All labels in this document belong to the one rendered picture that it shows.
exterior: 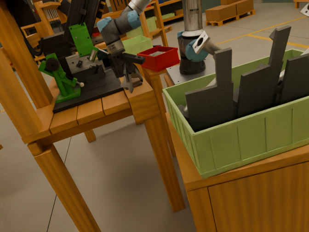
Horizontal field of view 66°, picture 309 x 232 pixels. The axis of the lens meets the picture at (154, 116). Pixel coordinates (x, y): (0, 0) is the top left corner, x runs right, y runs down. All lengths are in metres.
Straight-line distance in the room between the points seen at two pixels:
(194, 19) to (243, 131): 0.62
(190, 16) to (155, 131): 0.62
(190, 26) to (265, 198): 0.78
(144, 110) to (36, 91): 0.71
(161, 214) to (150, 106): 0.83
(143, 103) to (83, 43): 0.73
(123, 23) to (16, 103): 0.61
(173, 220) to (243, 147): 1.05
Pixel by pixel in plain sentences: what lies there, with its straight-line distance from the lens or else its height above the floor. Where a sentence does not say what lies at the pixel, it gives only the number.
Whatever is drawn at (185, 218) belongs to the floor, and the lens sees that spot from 1.72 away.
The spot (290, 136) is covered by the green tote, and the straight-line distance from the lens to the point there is 0.85.
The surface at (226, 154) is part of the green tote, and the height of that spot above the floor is 0.85.
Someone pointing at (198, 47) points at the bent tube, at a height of 1.17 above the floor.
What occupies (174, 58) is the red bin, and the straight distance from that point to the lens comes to 1.90.
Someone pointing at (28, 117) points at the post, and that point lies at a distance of 1.28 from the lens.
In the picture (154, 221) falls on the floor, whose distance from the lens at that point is 1.76.
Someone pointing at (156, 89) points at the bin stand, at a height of 0.67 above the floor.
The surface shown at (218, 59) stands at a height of 1.13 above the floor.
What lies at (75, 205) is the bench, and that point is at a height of 0.37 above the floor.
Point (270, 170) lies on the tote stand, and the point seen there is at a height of 0.75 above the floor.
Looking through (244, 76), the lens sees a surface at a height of 1.04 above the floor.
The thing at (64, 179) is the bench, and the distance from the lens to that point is 1.45.
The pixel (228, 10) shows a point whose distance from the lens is 7.63.
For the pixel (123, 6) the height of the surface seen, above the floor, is 1.24.
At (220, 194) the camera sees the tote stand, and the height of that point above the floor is 0.70.
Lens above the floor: 1.33
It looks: 27 degrees down
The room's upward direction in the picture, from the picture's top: 16 degrees counter-clockwise
